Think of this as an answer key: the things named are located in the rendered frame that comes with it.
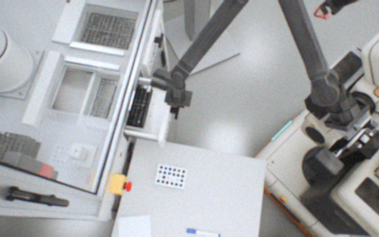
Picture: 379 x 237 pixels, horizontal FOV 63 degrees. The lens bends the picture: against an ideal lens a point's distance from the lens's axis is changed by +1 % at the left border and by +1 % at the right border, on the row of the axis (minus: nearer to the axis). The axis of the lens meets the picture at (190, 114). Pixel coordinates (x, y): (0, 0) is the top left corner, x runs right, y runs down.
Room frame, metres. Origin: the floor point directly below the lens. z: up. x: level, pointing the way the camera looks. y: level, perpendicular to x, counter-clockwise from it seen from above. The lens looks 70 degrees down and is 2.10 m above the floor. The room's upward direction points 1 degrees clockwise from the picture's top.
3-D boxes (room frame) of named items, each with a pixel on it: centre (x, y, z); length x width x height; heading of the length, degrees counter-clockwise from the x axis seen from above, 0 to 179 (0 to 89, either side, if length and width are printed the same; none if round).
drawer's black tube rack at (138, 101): (0.48, 0.29, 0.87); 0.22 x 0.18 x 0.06; 80
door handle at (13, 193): (0.05, 0.29, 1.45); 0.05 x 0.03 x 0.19; 80
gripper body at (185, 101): (0.47, 0.05, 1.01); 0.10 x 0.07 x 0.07; 80
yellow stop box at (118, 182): (0.14, 0.27, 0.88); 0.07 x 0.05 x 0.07; 170
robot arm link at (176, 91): (0.47, 0.05, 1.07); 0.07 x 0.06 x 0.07; 69
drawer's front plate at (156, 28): (0.78, 0.18, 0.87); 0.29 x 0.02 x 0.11; 170
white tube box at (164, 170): (0.19, 0.08, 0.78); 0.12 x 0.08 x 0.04; 80
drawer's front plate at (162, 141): (0.45, 0.09, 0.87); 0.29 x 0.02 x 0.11; 170
